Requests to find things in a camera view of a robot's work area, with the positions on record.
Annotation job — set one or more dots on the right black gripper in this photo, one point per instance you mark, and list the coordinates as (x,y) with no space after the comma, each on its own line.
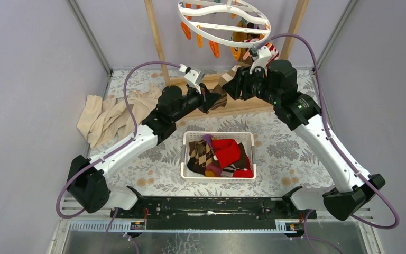
(240,82)

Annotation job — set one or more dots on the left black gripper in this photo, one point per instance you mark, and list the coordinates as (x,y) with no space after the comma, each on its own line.
(205,99)

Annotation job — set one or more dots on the red white striped sock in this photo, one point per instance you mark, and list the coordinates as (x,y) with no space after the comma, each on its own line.
(273,53)

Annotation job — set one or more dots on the purple orange striped sock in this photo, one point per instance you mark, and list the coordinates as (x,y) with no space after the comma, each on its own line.
(212,170)

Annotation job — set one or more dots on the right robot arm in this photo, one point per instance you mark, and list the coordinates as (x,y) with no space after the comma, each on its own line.
(277,85)

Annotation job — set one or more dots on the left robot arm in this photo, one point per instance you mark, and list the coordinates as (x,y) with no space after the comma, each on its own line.
(88,179)

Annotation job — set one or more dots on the white round clip hanger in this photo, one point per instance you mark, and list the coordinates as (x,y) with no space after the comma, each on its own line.
(218,21)

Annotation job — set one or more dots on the wooden hanging rack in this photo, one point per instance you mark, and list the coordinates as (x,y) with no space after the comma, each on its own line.
(284,53)

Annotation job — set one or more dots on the white plastic basket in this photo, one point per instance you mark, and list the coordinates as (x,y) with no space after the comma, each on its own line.
(246,138)

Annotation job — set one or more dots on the floral table mat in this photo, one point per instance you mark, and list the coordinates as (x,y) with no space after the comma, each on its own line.
(283,161)

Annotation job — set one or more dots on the beige crumpled cloth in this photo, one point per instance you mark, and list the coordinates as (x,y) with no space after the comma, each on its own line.
(103,119)

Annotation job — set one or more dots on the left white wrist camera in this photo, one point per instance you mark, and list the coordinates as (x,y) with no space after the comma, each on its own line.
(192,76)

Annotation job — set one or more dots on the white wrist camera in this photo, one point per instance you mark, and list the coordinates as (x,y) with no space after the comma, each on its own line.
(192,76)
(260,56)

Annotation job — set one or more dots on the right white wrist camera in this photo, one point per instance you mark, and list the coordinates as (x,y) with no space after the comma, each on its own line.
(260,56)

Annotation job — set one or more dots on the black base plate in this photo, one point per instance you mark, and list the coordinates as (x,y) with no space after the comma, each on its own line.
(213,213)

